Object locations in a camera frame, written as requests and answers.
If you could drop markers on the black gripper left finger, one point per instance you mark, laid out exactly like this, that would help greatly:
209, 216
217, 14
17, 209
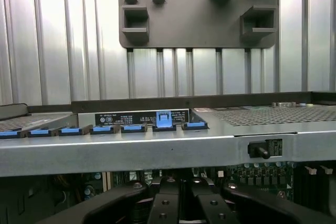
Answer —
165, 208

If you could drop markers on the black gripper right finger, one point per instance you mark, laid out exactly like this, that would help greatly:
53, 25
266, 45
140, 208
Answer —
210, 208

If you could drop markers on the green motherboard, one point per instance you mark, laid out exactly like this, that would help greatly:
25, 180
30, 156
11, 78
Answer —
278, 190

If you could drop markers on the open black PC case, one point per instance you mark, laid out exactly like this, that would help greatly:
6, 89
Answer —
105, 153

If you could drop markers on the blue slot retaining clip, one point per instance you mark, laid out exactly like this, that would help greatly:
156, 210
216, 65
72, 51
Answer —
40, 132
103, 129
71, 131
134, 128
9, 134
194, 125
164, 120

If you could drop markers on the grey parts rack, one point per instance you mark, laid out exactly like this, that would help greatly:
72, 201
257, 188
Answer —
197, 24

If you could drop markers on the black intrusion switch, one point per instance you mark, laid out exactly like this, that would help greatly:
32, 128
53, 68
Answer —
258, 150

